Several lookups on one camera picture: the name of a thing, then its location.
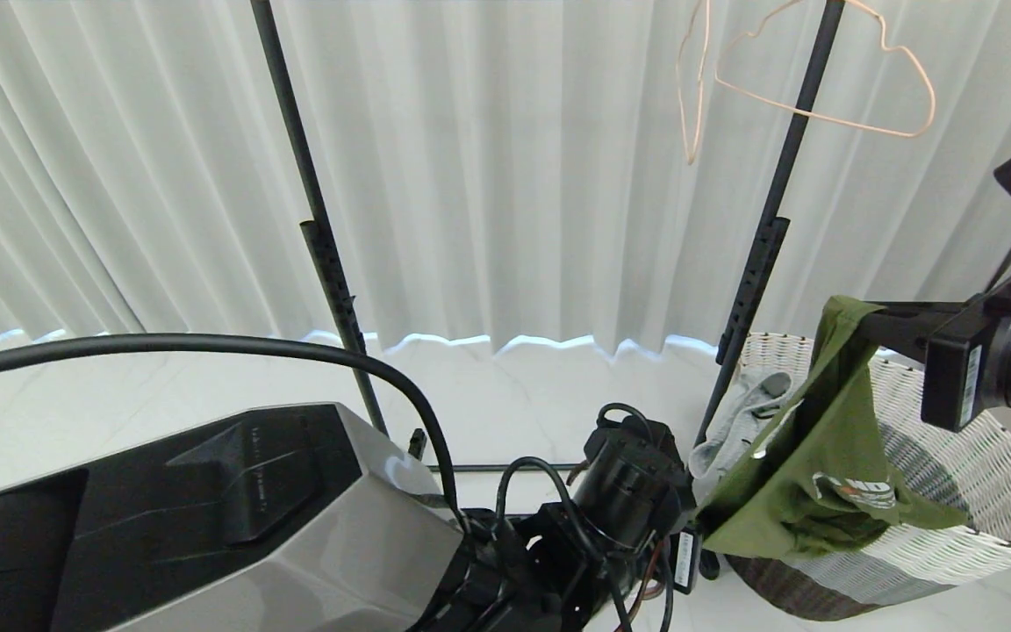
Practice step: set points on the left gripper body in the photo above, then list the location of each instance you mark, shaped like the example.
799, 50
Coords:
637, 483

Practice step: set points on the green printed t-shirt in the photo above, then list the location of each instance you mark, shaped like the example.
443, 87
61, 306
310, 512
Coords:
821, 456

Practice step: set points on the pink clothes hanger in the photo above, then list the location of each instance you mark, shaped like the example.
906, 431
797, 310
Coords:
691, 158
865, 124

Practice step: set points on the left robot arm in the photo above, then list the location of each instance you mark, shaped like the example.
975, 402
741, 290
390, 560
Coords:
339, 544

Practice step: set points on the white laundry basket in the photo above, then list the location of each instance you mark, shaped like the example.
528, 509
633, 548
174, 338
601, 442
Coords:
979, 491

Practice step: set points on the black clothes rack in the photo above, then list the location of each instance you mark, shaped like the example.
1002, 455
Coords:
330, 263

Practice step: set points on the pale grey shorts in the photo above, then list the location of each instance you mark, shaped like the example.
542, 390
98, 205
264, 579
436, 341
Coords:
738, 421

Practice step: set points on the white curtain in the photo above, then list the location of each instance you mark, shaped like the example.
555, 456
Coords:
514, 175

